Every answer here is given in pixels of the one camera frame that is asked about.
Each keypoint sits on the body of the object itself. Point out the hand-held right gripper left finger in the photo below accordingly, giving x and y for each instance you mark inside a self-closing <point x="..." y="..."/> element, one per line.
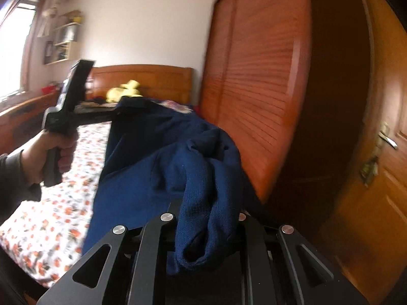
<point x="159" y="238"/>

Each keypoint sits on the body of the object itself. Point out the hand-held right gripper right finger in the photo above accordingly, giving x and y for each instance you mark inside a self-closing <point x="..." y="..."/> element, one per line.
<point x="254" y="244"/>

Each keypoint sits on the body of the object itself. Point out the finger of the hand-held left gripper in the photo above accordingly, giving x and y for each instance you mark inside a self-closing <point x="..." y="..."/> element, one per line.
<point x="95" y="116"/>

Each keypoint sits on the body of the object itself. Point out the navy blue blazer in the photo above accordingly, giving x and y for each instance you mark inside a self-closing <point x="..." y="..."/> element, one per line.
<point x="143" y="165"/>

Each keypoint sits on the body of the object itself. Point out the person's left forearm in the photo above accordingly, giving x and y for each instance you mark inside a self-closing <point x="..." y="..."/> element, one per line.
<point x="12" y="181"/>

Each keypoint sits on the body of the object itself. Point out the person's left hand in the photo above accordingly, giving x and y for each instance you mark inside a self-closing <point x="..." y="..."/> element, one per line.
<point x="35" y="155"/>

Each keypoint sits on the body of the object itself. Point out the red container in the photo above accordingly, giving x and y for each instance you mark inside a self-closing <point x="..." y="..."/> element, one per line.
<point x="49" y="89"/>

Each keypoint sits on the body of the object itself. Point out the yellow plush toy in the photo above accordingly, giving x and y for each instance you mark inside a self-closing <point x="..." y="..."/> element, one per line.
<point x="122" y="92"/>

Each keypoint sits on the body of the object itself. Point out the wooden bed headboard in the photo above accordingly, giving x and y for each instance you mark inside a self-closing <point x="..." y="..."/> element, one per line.
<point x="152" y="79"/>

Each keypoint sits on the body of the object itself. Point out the window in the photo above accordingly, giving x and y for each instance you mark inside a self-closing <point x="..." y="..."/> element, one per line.
<point x="16" y="54"/>

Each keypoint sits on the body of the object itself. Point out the floral quilt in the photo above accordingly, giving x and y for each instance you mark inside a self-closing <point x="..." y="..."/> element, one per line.
<point x="178" y="106"/>

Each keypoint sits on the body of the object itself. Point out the tied beige curtain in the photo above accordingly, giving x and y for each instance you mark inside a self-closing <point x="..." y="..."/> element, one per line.
<point x="49" y="12"/>

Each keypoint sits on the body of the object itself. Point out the bed with orange-print sheet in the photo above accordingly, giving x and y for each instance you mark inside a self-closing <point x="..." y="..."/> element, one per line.
<point x="63" y="213"/>

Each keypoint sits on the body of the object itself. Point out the wooden door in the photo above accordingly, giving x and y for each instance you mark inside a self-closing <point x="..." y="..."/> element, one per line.
<point x="381" y="213"/>

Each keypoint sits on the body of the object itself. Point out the wooden louvered wardrobe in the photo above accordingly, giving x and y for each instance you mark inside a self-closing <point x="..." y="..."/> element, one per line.
<point x="254" y="85"/>

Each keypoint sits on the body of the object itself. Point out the white wall shelves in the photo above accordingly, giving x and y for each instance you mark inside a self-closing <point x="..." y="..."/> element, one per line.
<point x="65" y="38"/>

